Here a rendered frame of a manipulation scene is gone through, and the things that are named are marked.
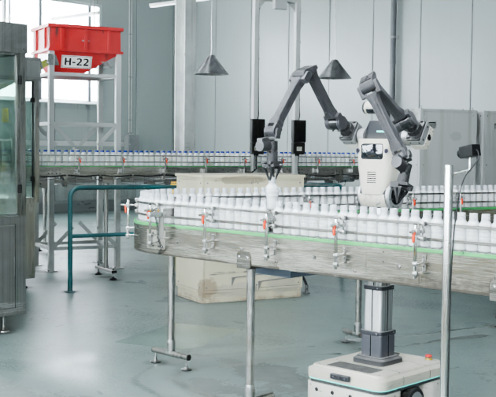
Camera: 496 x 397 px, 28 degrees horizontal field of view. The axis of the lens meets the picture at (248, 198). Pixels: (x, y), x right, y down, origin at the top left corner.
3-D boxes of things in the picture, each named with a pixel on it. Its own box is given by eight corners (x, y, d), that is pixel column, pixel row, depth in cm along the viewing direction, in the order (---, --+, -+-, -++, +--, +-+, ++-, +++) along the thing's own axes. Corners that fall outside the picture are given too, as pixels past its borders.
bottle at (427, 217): (423, 245, 452) (424, 209, 452) (435, 246, 449) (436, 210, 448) (417, 246, 448) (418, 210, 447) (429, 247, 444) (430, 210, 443)
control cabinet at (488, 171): (504, 268, 1205) (508, 110, 1195) (534, 272, 1161) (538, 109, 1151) (451, 271, 1166) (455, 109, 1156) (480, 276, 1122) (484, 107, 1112)
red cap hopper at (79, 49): (47, 272, 1116) (47, 22, 1101) (29, 265, 1179) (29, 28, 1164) (124, 268, 1160) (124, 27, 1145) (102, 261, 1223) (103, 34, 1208)
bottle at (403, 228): (395, 244, 456) (396, 209, 455) (403, 243, 461) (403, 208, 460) (406, 245, 452) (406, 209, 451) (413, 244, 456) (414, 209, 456)
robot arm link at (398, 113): (372, 64, 493) (355, 72, 497) (375, 82, 484) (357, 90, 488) (416, 116, 520) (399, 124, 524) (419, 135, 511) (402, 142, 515)
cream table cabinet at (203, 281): (272, 287, 1011) (273, 172, 1005) (303, 296, 957) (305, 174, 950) (173, 294, 959) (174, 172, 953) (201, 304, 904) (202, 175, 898)
